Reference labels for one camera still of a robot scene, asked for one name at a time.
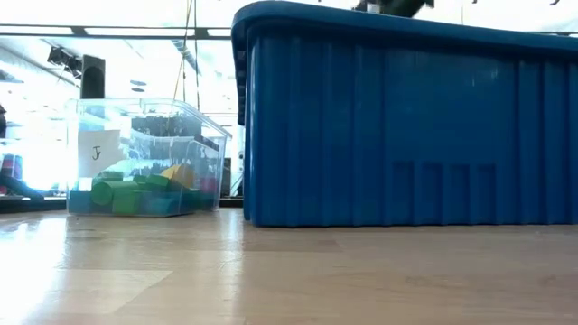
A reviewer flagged green cylinder block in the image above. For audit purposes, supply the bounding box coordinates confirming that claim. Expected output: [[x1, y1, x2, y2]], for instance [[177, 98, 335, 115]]
[[90, 180, 139, 208]]

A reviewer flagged green rectangular block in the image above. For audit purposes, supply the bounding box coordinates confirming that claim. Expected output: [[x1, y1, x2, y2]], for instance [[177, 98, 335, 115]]
[[144, 174, 172, 192], [178, 190, 214, 212]]

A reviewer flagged blue plastic bin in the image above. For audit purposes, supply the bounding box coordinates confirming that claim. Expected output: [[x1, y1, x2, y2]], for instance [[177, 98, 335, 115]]
[[230, 0, 578, 228]]

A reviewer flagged thin hanging cable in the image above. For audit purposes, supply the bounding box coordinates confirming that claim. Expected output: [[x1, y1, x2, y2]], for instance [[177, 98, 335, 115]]
[[171, 0, 195, 103]]

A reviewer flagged black spotlight cluster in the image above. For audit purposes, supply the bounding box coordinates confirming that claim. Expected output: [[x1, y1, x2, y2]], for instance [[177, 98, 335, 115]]
[[46, 44, 83, 79]]

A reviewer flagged clear plastic container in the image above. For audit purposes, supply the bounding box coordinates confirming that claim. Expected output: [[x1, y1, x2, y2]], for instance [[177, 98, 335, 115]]
[[65, 97, 233, 218]]

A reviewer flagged yellow wedge block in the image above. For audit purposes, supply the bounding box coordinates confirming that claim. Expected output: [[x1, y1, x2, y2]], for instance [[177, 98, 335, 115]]
[[161, 163, 197, 189]]

